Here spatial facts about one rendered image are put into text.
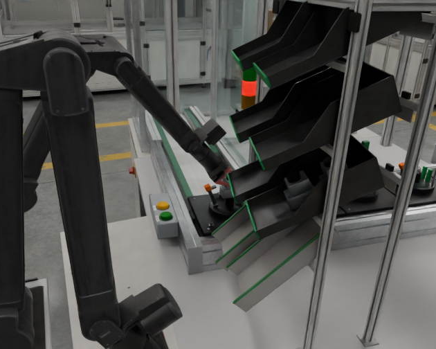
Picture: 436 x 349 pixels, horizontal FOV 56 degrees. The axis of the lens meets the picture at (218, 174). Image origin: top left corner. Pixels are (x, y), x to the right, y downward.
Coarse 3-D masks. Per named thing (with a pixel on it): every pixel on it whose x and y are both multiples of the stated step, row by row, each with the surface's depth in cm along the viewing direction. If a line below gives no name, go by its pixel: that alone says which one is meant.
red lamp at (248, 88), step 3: (243, 81) 141; (246, 81) 140; (255, 81) 141; (243, 84) 141; (246, 84) 140; (249, 84) 140; (252, 84) 140; (255, 84) 141; (243, 87) 142; (246, 87) 141; (249, 87) 140; (252, 87) 141; (255, 87) 142; (243, 90) 142; (246, 90) 141; (249, 90) 141; (252, 90) 141; (255, 90) 142; (243, 93) 143; (246, 93) 142; (249, 93) 141; (252, 93) 142; (255, 93) 143
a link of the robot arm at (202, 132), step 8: (208, 120) 123; (200, 128) 123; (208, 128) 122; (216, 128) 122; (200, 136) 122; (208, 136) 123; (216, 136) 124; (192, 144) 117; (200, 144) 119; (192, 152) 120
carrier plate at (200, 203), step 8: (192, 200) 144; (200, 200) 145; (208, 200) 145; (192, 208) 140; (200, 208) 139; (208, 208) 140; (200, 216) 135; (208, 216) 135; (200, 224) 131; (216, 224) 131; (208, 232) 127
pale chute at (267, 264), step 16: (304, 224) 100; (272, 240) 102; (288, 240) 100; (304, 240) 96; (336, 240) 88; (240, 256) 103; (256, 256) 104; (272, 256) 101; (288, 256) 96; (304, 256) 89; (240, 272) 106; (256, 272) 101; (272, 272) 90; (288, 272) 91; (240, 288) 102; (256, 288) 92; (272, 288) 92; (240, 304) 94
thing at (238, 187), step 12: (240, 168) 109; (252, 168) 110; (276, 168) 105; (288, 168) 96; (228, 180) 106; (240, 180) 108; (252, 180) 106; (264, 180) 103; (276, 180) 98; (240, 192) 103; (252, 192) 98; (264, 192) 99
